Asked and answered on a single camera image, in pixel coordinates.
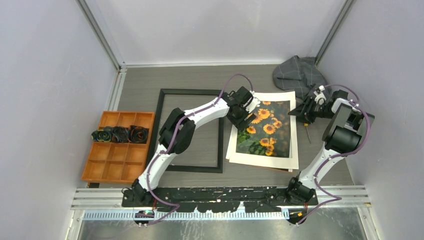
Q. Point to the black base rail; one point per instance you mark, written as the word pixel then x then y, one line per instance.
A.
pixel 258 199

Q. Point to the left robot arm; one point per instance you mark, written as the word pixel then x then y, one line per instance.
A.
pixel 177 132

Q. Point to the white mat board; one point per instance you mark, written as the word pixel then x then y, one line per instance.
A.
pixel 292 162

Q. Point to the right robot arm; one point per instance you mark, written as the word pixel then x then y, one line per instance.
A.
pixel 346 133

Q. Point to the grey checked cloth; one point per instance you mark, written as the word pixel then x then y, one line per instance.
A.
pixel 299 75

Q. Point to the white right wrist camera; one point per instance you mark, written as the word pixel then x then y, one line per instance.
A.
pixel 320 98

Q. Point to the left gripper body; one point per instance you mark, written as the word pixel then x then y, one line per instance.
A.
pixel 237 120

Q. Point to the orange wooden divided tray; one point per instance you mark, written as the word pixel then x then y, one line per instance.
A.
pixel 118 163

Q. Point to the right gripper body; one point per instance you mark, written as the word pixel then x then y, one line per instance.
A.
pixel 319 111

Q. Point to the yellow handled screwdriver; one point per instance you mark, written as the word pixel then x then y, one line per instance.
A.
pixel 306 125

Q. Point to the black picture frame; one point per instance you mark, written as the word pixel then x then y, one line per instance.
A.
pixel 156 127

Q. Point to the sunflower photo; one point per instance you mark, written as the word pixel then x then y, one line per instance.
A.
pixel 269 134

